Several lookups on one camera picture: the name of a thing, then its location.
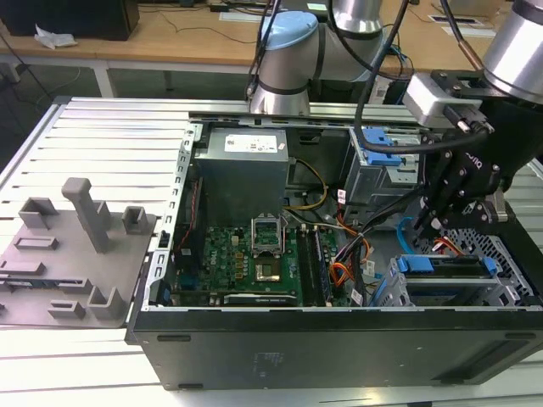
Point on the black graphics card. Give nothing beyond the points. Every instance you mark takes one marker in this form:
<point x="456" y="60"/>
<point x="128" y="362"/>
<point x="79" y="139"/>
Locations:
<point x="263" y="300"/>

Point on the grey power supply unit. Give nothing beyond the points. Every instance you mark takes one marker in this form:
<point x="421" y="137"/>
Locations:
<point x="242" y="178"/>

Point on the black RAM slot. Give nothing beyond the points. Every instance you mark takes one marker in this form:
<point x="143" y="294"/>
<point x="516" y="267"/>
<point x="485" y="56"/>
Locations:
<point x="306" y="271"/>

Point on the perforated metal disk bay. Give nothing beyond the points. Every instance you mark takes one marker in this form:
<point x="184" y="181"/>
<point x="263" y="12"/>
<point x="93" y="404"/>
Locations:
<point x="509" y="263"/>

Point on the green motherboard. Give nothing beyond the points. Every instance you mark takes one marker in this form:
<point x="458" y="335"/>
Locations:
<point x="229" y="258"/>

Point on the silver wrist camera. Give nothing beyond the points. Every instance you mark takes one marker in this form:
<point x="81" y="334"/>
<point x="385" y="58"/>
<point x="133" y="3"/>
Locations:
<point x="428" y="99"/>

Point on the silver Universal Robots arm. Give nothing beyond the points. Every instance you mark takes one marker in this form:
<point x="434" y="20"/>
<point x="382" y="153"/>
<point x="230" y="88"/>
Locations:
<point x="288" y="63"/>

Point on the white paper sheet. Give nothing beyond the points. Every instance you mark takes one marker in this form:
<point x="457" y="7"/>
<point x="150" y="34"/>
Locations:
<point x="239" y="17"/>
<point x="479" y="33"/>

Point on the black open PC case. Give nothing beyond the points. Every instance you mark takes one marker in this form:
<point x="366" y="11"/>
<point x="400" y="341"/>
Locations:
<point x="297" y="356"/>

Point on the grey parts rack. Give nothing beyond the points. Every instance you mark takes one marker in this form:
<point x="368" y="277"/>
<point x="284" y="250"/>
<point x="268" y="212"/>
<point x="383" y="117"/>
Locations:
<point x="63" y="254"/>

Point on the crumpled white paper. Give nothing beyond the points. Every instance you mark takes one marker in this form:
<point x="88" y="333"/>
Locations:
<point x="55" y="39"/>

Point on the black box on desk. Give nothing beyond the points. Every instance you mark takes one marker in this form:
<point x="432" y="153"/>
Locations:
<point x="63" y="17"/>

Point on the CPU socket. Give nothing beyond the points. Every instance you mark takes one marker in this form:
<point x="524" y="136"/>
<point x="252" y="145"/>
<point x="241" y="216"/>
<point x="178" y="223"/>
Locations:
<point x="267" y="271"/>

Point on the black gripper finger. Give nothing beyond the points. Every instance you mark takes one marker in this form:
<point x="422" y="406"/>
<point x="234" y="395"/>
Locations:
<point x="439" y="182"/>
<point x="456" y="203"/>

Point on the hard disk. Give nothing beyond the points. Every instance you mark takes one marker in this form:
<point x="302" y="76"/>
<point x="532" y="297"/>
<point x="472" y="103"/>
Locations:
<point x="418" y="265"/>

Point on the silver drive cage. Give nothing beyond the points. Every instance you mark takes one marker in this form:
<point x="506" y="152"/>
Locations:
<point x="369" y="182"/>

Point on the wooden desk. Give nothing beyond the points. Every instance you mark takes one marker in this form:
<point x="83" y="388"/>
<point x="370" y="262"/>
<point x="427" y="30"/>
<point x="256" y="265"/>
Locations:
<point x="169" y="42"/>

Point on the blue drive carrier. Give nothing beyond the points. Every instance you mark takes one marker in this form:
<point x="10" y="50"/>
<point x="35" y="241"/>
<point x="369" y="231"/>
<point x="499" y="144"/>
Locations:
<point x="379" y="157"/>

